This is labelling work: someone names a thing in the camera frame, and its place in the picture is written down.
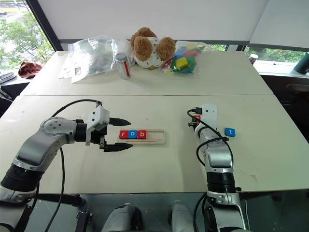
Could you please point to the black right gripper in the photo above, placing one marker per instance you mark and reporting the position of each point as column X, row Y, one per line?
column 192, row 124

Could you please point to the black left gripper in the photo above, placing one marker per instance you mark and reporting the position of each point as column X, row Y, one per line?
column 99, row 136

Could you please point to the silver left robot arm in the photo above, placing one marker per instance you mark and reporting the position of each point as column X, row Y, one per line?
column 36, row 147

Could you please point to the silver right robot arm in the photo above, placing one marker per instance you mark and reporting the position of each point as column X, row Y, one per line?
column 218, row 157

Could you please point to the red letter r block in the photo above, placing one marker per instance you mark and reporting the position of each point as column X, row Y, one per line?
column 123, row 134

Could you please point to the blue letter o block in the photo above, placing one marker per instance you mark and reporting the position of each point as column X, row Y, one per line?
column 132, row 134

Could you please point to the red letter b block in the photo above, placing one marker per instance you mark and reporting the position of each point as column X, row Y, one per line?
column 142, row 134

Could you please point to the wooden letter tray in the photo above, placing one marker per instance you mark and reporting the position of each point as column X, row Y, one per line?
column 155, row 137

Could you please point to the blue letter t block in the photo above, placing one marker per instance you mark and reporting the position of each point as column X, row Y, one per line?
column 230, row 132

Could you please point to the bag of colourful blocks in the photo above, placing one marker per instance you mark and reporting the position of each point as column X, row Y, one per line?
column 186, row 60

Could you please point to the grey rounded robot leg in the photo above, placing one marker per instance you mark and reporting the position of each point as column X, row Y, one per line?
column 182, row 217
column 120, row 218

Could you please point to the yellow block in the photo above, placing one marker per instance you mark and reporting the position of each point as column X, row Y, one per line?
column 181, row 62

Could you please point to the glass jar with silver lid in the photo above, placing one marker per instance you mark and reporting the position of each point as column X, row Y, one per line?
column 123, row 67

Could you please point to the clear plastic bag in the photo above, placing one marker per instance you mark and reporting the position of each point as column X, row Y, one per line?
column 96, row 58

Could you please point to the brown and white teddy bear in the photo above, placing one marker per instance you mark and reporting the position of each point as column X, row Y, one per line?
column 147, row 53

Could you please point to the small dark cup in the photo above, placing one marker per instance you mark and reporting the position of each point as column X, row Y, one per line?
column 253, row 59

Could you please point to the reddish brown cloth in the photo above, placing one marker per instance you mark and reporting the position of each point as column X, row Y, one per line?
column 30, row 69

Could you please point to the black chair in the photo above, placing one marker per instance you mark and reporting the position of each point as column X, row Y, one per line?
column 298, row 93

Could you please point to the grey flat object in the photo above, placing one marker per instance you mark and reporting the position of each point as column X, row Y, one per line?
column 7, row 77

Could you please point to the dark teal cylinder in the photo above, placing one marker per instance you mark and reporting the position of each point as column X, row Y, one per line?
column 301, row 63

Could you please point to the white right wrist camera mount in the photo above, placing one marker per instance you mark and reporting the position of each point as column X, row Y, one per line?
column 209, row 118

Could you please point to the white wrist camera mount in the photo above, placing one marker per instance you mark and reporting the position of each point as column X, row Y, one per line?
column 209, row 118
column 97, row 116

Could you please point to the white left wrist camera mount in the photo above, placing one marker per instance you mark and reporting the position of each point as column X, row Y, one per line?
column 97, row 116

